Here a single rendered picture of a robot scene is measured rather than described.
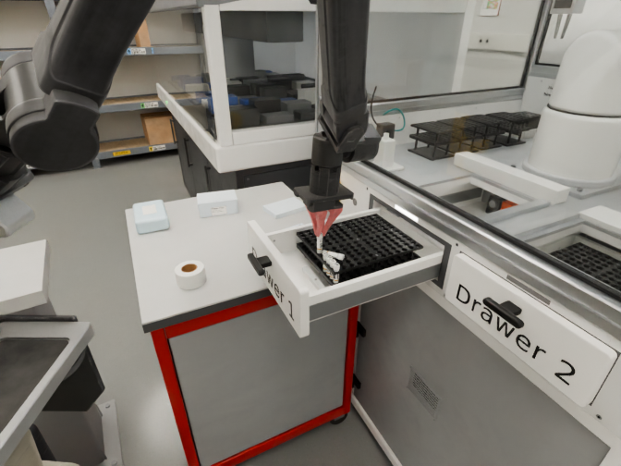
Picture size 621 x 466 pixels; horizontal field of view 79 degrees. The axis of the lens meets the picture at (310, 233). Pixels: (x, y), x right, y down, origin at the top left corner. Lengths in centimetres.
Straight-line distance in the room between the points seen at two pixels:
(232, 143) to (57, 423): 107
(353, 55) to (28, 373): 50
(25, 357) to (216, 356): 63
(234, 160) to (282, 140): 21
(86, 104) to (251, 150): 114
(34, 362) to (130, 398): 135
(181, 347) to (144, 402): 80
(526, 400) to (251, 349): 64
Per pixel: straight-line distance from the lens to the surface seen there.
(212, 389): 112
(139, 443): 167
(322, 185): 70
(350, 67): 54
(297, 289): 65
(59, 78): 44
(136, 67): 482
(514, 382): 86
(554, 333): 71
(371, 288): 75
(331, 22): 49
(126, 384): 186
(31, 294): 113
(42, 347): 48
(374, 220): 93
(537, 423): 87
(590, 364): 70
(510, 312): 71
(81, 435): 153
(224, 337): 101
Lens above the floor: 133
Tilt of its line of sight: 30 degrees down
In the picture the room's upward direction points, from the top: straight up
